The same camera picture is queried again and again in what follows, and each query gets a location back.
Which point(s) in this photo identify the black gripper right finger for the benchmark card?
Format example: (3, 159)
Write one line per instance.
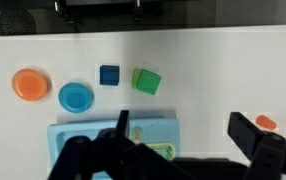
(244, 131)

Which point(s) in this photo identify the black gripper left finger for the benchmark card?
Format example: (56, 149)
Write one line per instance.
(123, 121)

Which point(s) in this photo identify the light blue toy sink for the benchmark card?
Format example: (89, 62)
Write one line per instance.
(156, 130)

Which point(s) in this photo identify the light green block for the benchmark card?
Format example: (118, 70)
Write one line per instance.
(134, 78)

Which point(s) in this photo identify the dark green block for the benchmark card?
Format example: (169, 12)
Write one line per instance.
(149, 82)

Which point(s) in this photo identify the plain dark blue block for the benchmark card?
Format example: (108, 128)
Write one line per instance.
(109, 75)

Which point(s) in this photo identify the beige toy cup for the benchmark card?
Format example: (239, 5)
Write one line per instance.
(137, 134)

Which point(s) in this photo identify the small orange cup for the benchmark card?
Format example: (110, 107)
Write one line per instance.
(266, 122)

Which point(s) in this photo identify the yellow-green dish rack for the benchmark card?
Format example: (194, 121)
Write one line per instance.
(164, 149)

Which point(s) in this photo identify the blue toy bowl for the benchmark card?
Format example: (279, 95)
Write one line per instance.
(75, 97)

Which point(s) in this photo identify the orange toy bowl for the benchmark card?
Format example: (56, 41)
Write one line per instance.
(29, 84)

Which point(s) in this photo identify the black caster leg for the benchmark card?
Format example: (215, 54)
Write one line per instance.
(64, 11)
(137, 8)

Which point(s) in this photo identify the black round vented disc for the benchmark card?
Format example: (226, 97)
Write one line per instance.
(17, 21)

